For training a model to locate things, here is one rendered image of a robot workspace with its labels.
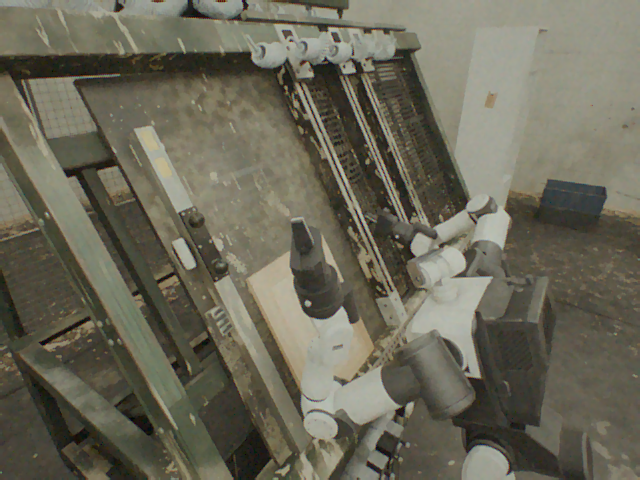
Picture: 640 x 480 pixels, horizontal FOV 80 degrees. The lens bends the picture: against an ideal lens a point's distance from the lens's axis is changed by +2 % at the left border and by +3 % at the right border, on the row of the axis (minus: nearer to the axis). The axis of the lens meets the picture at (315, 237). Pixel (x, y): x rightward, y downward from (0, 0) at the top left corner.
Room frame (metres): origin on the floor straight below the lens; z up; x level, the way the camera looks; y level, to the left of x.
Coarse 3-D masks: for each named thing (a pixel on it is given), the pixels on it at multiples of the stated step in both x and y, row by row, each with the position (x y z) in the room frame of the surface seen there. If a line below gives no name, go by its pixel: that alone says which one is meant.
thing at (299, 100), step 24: (288, 48) 1.45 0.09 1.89; (288, 72) 1.47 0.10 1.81; (312, 72) 1.50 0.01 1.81; (288, 96) 1.47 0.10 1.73; (312, 120) 1.42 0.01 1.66; (312, 144) 1.41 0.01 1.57; (336, 168) 1.39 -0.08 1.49; (336, 192) 1.35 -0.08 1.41; (360, 216) 1.33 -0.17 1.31; (360, 240) 1.28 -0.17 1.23; (384, 288) 1.22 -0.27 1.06; (384, 312) 1.21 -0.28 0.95
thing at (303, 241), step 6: (294, 222) 0.57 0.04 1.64; (300, 222) 0.57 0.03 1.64; (294, 228) 0.57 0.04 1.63; (300, 228) 0.57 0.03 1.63; (306, 228) 0.57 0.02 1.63; (294, 234) 0.57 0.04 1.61; (300, 234) 0.57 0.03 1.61; (306, 234) 0.57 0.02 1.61; (294, 240) 0.57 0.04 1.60; (300, 240) 0.57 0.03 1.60; (306, 240) 0.57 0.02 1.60; (312, 240) 0.58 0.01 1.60; (300, 246) 0.57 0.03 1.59; (306, 246) 0.57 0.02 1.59; (312, 246) 0.58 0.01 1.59
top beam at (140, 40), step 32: (0, 32) 0.79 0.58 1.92; (32, 32) 0.84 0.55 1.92; (64, 32) 0.89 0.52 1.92; (96, 32) 0.94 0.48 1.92; (128, 32) 1.01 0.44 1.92; (160, 32) 1.08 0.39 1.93; (192, 32) 1.17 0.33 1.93; (224, 32) 1.27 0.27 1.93; (256, 32) 1.38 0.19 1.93; (320, 32) 1.70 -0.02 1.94; (0, 64) 0.78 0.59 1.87; (32, 64) 0.83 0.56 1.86; (64, 64) 0.88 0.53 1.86; (96, 64) 0.94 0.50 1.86; (128, 64) 1.01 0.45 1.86; (160, 64) 1.09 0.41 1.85; (192, 64) 1.19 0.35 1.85; (224, 64) 1.30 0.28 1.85
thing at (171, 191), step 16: (144, 128) 0.95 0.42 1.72; (144, 144) 0.92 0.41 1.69; (160, 144) 0.95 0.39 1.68; (144, 160) 0.91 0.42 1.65; (160, 176) 0.89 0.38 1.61; (176, 176) 0.92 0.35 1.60; (160, 192) 0.89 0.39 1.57; (176, 192) 0.90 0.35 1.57; (176, 208) 0.87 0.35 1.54; (176, 224) 0.87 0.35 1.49; (192, 256) 0.84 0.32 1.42; (208, 272) 0.82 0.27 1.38; (208, 288) 0.82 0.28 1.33; (224, 288) 0.81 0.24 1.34; (224, 304) 0.79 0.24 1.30; (240, 304) 0.82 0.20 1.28; (240, 320) 0.79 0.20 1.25; (240, 336) 0.76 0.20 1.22; (256, 336) 0.79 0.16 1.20; (240, 352) 0.77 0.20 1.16; (256, 352) 0.76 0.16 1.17; (256, 368) 0.74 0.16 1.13; (272, 368) 0.76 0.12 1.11; (272, 384) 0.73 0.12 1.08; (272, 400) 0.71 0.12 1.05; (288, 400) 0.73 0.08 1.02; (288, 416) 0.70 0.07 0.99; (288, 432) 0.68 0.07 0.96; (304, 432) 0.70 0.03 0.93; (304, 448) 0.67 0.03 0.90
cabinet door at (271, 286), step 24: (288, 264) 1.02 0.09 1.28; (264, 288) 0.91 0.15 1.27; (288, 288) 0.97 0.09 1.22; (264, 312) 0.87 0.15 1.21; (288, 312) 0.92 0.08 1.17; (288, 336) 0.87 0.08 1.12; (312, 336) 0.93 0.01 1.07; (360, 336) 1.06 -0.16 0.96; (288, 360) 0.83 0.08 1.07; (360, 360) 0.99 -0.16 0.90
